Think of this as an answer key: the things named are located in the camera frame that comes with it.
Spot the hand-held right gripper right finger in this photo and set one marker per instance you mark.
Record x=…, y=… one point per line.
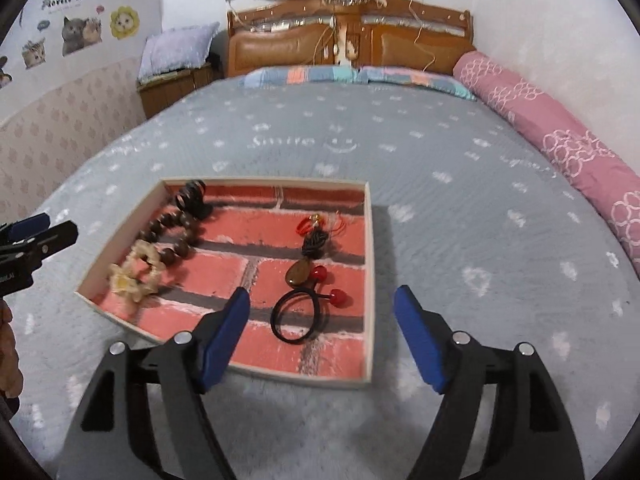
x=420, y=345

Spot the wooden nightstand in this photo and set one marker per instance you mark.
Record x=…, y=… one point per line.
x=165, y=87

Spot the yellow flower cat sticker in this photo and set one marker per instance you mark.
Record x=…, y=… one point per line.
x=123, y=21

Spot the hamster wall sticker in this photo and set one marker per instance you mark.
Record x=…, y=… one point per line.
x=4, y=72

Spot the purple dotted pillow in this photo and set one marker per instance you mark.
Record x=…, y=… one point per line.
x=177, y=50

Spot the pink rolled quilt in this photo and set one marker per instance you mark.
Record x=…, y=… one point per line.
x=550, y=130

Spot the person's left hand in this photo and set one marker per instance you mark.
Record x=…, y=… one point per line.
x=7, y=350

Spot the wooden bed headboard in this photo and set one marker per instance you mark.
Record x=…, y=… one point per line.
x=270, y=45

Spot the grey flower print blanket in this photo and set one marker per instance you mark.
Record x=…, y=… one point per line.
x=450, y=210

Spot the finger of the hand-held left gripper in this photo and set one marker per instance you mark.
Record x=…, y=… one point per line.
x=57, y=237
x=30, y=225

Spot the cream flower scrunchie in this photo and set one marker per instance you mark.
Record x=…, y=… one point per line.
x=125, y=282

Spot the tabby kitten wall sticker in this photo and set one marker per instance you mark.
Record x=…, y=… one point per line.
x=34, y=54

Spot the grey cats wall sticker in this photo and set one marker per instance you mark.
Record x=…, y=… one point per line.
x=77, y=35

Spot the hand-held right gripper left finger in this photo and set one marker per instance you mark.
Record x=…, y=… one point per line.
x=220, y=350

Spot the plaid pillow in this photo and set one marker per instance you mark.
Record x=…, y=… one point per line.
x=300, y=76
x=415, y=80

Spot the small doll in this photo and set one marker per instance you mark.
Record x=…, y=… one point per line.
x=348, y=47

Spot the black hair clip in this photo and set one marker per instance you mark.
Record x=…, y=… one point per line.
x=192, y=195

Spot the brick pattern jewelry tray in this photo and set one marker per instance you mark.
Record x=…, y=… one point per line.
x=225, y=270

